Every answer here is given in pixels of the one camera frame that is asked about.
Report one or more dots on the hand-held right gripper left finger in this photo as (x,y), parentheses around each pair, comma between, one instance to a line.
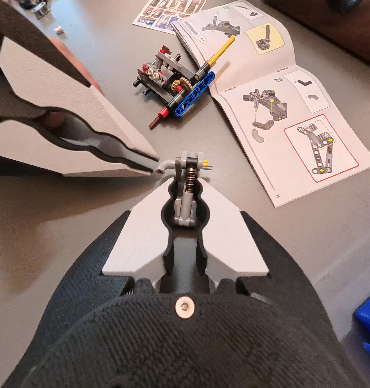
(139,242)

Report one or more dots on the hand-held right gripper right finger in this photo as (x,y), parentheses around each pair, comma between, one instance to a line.
(233,242)

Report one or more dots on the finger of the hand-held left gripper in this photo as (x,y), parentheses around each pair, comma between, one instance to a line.
(36,151)
(51,75)

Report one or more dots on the grey lego shock absorber assembly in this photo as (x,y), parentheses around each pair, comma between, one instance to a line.
(186,203)

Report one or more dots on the grey curved lego piece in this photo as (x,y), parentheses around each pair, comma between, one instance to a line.
(165,166)

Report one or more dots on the lego chassis with blue beam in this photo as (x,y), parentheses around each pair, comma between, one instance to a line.
(188,94)

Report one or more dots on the pile of loose lego pieces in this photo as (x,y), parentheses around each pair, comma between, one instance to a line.
(41,10)

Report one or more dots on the small grey lego piece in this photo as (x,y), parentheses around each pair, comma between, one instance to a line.
(59,30)

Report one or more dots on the open lego instruction booklet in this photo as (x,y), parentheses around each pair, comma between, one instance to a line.
(294,100)

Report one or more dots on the lego set box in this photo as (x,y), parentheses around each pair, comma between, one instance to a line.
(339,36)

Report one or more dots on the person's left hand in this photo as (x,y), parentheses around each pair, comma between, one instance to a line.
(76,66)

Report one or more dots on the printed sticker sheet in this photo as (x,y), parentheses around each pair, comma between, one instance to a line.
(160,15)

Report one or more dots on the blue plastic bin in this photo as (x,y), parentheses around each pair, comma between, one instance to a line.
(369,318)

